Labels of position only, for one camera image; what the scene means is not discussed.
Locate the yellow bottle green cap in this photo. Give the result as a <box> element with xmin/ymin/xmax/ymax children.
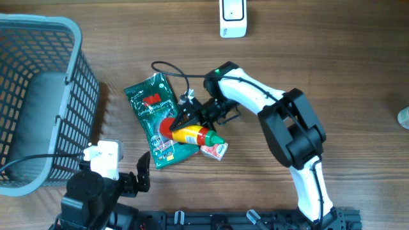
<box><xmin>159</xmin><ymin>118</ymin><xmax>225</xmax><ymax>147</ymax></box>

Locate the green glove package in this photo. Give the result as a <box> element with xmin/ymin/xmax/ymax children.
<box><xmin>124</xmin><ymin>73</ymin><xmax>199</xmax><ymax>169</ymax></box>

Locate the red small packet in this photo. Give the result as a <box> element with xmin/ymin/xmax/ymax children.
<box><xmin>200</xmin><ymin>143</ymin><xmax>228</xmax><ymax>161</ymax></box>

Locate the clear jar green lid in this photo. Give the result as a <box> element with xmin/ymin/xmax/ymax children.
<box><xmin>397</xmin><ymin>107</ymin><xmax>409</xmax><ymax>129</ymax></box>

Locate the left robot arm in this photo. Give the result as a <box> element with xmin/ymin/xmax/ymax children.
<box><xmin>50</xmin><ymin>151</ymin><xmax>151</xmax><ymax>230</ymax></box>

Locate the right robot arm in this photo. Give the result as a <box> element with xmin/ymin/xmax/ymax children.
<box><xmin>170</xmin><ymin>61</ymin><xmax>334</xmax><ymax>229</ymax></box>

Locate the white barcode scanner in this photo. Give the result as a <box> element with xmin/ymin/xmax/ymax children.
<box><xmin>219</xmin><ymin>0</ymin><xmax>247</xmax><ymax>38</ymax></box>

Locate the grey plastic shopping basket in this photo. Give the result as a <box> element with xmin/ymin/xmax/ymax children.
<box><xmin>1</xmin><ymin>14</ymin><xmax>100</xmax><ymax>197</ymax></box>

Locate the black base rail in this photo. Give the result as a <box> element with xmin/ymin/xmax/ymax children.
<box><xmin>114</xmin><ymin>204</ymin><xmax>362</xmax><ymax>230</ymax></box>

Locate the black left camera cable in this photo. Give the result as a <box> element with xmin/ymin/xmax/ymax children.
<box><xmin>0</xmin><ymin>153</ymin><xmax>84</xmax><ymax>173</ymax></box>

